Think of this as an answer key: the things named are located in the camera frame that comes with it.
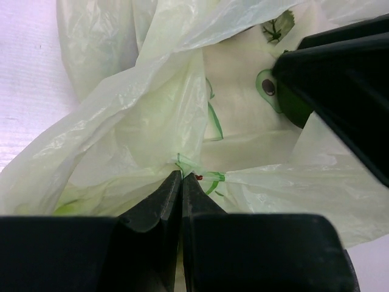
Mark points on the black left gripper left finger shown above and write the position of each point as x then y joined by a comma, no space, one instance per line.
135,251

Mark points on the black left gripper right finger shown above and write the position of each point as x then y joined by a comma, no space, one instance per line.
259,252

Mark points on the light green plastic bag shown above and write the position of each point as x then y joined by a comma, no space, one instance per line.
186,86

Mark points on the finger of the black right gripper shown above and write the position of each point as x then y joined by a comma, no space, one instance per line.
342,75

